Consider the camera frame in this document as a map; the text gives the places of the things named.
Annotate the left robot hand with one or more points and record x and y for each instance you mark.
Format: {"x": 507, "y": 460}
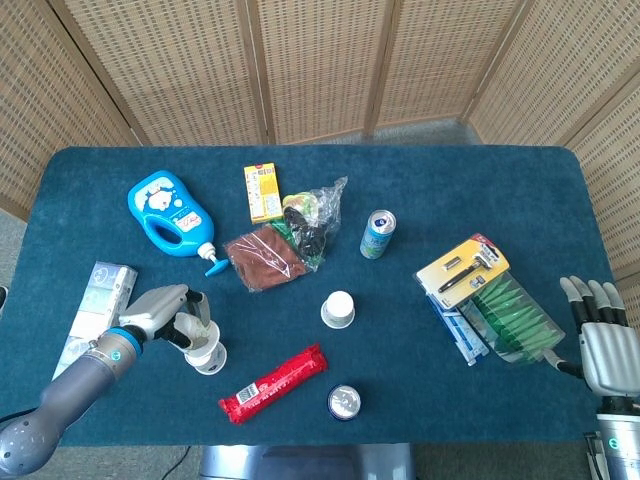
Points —
{"x": 152, "y": 307}

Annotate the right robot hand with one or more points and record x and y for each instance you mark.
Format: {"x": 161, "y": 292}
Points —
{"x": 610, "y": 355}

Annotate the white paper cup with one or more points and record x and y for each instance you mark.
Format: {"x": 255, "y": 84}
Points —
{"x": 338, "y": 309}
{"x": 212, "y": 363}
{"x": 211, "y": 336}

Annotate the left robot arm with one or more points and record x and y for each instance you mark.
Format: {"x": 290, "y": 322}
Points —
{"x": 75, "y": 385}

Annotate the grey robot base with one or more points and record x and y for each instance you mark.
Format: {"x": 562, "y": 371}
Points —
{"x": 305, "y": 462}

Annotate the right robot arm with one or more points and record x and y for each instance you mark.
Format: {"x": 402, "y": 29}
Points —
{"x": 622, "y": 440}

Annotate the pastel tissue multipack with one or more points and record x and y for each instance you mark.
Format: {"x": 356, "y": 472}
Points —
{"x": 102, "y": 295}

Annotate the bag of green packets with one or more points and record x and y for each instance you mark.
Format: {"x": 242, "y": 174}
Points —
{"x": 520, "y": 325}

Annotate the blue pump detergent bottle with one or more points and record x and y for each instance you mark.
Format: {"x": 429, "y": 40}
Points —
{"x": 165, "y": 205}

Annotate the brown cloth in plastic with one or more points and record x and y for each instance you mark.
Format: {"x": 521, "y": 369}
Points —
{"x": 262, "y": 260}

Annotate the red biscuit pack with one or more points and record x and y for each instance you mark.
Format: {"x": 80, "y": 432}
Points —
{"x": 275, "y": 382}

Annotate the small yellow box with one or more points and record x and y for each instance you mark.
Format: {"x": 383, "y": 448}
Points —
{"x": 262, "y": 192}

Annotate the yellow razor blister pack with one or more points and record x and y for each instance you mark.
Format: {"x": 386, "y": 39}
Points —
{"x": 462, "y": 272}

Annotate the clear plastic bag of items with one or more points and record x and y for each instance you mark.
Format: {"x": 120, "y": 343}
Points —
{"x": 312, "y": 225}

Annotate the short blue white can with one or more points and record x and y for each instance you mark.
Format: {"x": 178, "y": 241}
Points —
{"x": 344, "y": 401}

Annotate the tall light blue drink can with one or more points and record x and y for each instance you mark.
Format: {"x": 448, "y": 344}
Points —
{"x": 376, "y": 237}

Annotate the blue felt table cover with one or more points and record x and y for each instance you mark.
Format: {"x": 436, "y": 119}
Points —
{"x": 425, "y": 190}

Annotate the wicker folding screen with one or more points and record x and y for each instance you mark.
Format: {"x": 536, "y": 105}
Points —
{"x": 320, "y": 65}

